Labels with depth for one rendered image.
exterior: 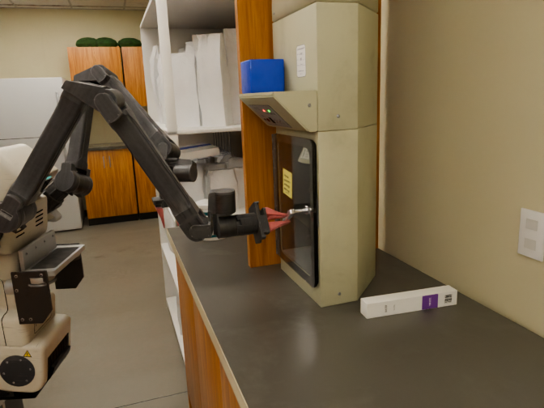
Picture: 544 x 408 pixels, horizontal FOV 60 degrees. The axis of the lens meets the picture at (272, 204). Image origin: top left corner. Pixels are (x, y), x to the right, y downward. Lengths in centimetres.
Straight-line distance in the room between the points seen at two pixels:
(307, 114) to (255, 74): 24
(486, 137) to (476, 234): 27
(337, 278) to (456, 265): 38
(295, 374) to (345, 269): 38
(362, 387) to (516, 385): 30
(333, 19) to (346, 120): 24
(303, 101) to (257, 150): 40
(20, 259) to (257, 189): 72
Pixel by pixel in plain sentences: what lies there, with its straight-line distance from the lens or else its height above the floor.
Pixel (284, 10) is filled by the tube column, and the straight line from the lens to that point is 138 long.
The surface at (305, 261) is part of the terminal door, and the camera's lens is 131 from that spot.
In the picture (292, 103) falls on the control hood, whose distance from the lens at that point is 114.
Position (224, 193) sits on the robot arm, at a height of 127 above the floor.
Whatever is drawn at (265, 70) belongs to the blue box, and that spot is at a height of 157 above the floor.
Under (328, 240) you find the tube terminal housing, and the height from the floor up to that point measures 113.
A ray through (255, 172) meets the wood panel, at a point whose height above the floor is 126.
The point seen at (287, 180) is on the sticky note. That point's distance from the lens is 137.
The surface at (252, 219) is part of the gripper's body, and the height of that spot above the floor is 119.
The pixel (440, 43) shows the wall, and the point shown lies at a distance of 149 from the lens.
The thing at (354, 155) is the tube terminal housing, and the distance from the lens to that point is 123.
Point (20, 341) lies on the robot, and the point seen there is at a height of 82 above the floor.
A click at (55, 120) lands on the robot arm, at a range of 125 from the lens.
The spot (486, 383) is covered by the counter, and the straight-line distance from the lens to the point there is 106.
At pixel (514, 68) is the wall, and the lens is 128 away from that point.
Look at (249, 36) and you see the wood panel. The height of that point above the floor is 168.
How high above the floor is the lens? 150
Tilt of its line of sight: 13 degrees down
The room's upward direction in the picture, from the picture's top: 2 degrees counter-clockwise
